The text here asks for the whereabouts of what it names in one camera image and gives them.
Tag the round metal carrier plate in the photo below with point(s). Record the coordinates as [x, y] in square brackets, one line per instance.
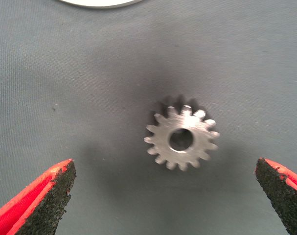
[101, 3]

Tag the dark grey table cloth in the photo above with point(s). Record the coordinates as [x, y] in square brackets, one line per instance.
[65, 73]

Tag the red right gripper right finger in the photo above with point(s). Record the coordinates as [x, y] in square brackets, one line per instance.
[285, 195]

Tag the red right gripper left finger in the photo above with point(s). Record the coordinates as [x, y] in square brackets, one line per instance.
[38, 203]

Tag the small steel planetary gear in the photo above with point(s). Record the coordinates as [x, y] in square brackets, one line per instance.
[158, 137]

